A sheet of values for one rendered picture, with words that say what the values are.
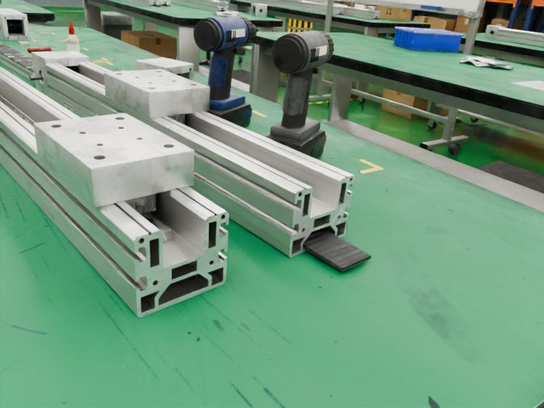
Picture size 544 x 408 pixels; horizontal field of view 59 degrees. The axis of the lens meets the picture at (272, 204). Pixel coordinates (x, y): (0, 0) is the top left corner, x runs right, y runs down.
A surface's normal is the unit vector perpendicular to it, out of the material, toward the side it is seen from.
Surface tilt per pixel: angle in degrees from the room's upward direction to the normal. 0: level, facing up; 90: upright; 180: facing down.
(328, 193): 90
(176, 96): 90
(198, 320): 0
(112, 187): 90
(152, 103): 90
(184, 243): 0
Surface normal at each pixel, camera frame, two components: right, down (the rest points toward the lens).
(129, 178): 0.65, 0.36
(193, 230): -0.76, 0.22
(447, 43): 0.26, 0.43
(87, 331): 0.08, -0.90
